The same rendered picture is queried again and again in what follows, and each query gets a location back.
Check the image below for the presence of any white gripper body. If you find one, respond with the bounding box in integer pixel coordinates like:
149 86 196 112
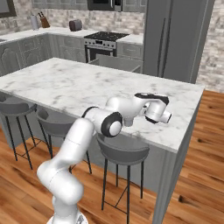
160 111 173 124

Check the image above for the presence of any open grey drawer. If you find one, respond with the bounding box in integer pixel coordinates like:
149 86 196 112
87 53 143 74

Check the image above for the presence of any grey bar stool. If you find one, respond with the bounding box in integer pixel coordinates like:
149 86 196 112
36 106 93 175
0 92 51 171
95 133 151 224

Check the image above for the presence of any grey narrow base cupboard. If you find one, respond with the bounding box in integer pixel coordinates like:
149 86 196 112
115 41 144 62

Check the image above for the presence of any grey fridge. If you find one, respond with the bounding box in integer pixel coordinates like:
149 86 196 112
142 0 216 85

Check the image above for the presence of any steel oven with black hob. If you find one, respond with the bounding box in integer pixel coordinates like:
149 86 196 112
83 31 130 64

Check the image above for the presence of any grey marble-top kitchen island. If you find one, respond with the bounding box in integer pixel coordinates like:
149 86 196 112
0 57 206 224

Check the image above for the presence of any dark microwave oven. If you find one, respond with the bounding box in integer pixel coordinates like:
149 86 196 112
87 0 123 12

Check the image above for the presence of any dark red toaster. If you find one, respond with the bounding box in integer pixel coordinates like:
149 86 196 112
68 18 84 32

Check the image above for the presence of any grey base cupboard run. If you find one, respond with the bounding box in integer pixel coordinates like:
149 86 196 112
0 32 88 77

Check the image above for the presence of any brown knife block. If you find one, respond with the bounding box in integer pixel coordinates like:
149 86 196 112
38 10 52 29

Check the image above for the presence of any white paper towel roll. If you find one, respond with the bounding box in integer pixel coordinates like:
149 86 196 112
30 14 40 32

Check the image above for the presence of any dark framed window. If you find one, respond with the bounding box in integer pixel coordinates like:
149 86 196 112
0 0 18 19

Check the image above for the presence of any grey small wall cupboard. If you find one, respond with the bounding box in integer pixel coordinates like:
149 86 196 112
122 0 147 14

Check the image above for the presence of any grey wall cupboard run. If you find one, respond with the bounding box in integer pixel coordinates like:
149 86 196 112
31 0 88 11

